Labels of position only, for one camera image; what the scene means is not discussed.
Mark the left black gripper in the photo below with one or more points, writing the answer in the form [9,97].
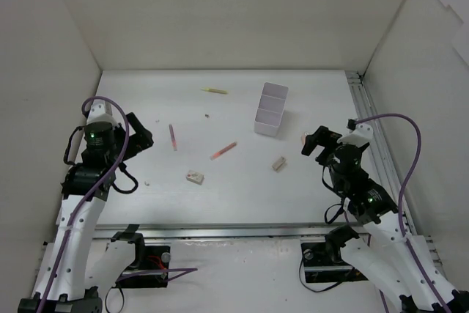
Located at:
[135,133]

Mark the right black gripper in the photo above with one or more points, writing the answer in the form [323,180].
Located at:
[324,141]

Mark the orange-red highlighter pen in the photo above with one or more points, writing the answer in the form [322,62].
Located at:
[223,150]

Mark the yellow highlighter pen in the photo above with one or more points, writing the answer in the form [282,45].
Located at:
[216,91]

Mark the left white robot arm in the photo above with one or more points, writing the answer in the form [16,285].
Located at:
[67,285]

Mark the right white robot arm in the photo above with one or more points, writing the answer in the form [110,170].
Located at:
[397,263]

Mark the white three-compartment organizer box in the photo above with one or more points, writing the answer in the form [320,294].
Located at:
[270,110]

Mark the white eraser with red logo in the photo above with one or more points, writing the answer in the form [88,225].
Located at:
[194,177]

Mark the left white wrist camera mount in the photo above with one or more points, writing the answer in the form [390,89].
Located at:
[101,111]

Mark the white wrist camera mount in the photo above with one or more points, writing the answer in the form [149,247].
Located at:
[359,134]
[101,111]

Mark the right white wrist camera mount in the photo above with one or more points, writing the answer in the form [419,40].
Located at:
[359,134]

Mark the aluminium rail right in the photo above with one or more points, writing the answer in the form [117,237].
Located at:
[381,154]

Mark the aluminium rail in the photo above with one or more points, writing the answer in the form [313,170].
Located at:
[381,154]
[234,231]

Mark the aluminium rail front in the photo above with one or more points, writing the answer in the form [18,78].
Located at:
[234,231]

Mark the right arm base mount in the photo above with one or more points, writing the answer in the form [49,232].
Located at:
[322,268]

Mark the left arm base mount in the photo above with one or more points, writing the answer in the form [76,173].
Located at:
[147,257]

